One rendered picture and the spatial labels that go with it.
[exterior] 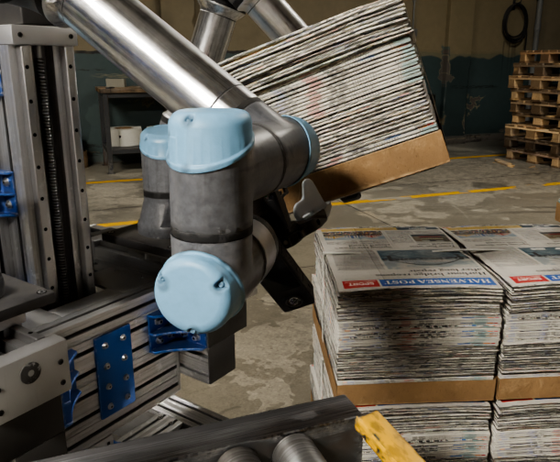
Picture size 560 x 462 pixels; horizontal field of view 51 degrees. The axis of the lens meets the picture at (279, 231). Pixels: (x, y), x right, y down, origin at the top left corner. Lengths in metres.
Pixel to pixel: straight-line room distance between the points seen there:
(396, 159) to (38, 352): 0.60
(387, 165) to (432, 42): 8.18
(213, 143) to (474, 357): 0.74
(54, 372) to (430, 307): 0.62
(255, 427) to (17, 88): 0.76
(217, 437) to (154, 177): 0.74
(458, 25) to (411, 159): 8.33
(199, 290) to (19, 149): 0.74
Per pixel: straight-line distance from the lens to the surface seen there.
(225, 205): 0.51
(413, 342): 1.06
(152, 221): 1.32
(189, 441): 0.68
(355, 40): 0.80
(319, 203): 0.78
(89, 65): 7.38
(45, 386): 1.01
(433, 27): 8.97
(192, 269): 0.50
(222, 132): 0.50
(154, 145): 1.29
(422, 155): 0.80
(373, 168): 0.80
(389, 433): 0.66
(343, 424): 0.71
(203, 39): 1.42
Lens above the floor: 1.19
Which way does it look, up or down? 16 degrees down
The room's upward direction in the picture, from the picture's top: straight up
